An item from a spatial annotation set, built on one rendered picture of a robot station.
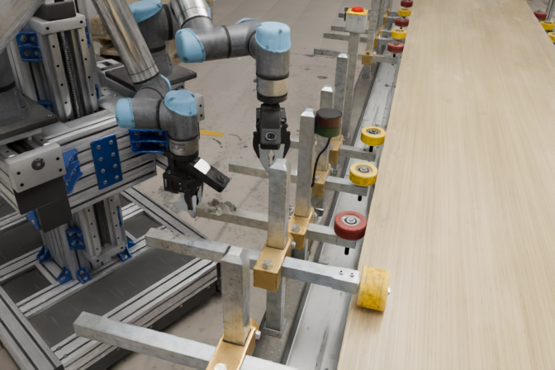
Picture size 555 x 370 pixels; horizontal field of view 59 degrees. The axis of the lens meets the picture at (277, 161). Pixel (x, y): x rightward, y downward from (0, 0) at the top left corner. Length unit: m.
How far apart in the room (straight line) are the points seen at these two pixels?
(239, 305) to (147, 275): 1.34
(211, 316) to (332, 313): 0.91
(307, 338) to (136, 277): 0.98
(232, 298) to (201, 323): 1.40
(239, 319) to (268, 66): 0.54
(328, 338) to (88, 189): 0.89
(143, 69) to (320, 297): 0.78
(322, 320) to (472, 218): 0.47
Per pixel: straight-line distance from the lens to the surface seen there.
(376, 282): 0.98
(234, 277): 0.76
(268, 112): 1.11
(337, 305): 1.42
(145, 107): 1.21
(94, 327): 0.95
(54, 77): 1.66
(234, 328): 0.84
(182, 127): 1.20
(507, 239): 1.31
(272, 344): 1.21
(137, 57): 1.30
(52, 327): 2.03
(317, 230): 1.26
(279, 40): 1.06
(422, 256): 1.18
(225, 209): 1.31
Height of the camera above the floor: 1.65
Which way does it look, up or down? 31 degrees down
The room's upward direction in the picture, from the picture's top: 2 degrees clockwise
